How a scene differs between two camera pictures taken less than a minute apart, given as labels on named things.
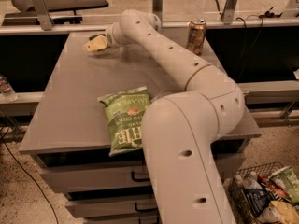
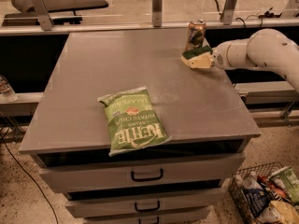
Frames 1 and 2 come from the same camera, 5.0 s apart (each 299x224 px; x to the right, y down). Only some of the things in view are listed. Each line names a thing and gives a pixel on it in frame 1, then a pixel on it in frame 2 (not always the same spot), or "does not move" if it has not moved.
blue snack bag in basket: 256,200 does not move
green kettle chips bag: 123,115 does not move
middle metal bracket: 158,1 does not move
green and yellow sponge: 95,36 → 199,58
